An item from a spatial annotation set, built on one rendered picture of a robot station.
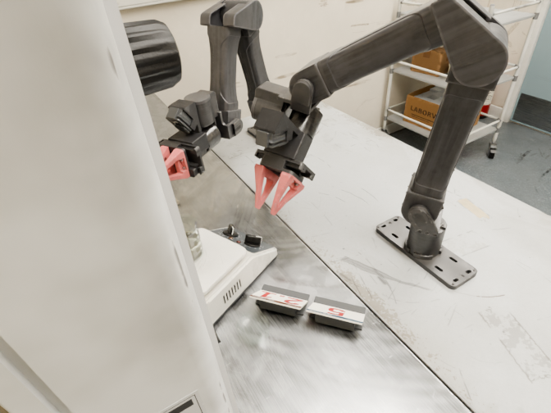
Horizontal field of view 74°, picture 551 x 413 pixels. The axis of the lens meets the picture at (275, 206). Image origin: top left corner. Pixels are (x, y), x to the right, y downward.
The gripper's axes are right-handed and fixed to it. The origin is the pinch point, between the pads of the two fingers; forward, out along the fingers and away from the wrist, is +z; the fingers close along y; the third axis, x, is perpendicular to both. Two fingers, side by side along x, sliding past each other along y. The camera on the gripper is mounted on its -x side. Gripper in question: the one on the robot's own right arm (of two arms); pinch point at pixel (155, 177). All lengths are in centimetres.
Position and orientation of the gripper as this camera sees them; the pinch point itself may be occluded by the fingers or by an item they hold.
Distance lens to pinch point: 77.5
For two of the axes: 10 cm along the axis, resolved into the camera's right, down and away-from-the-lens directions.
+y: 8.9, 2.4, -4.0
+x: 0.8, 7.7, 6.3
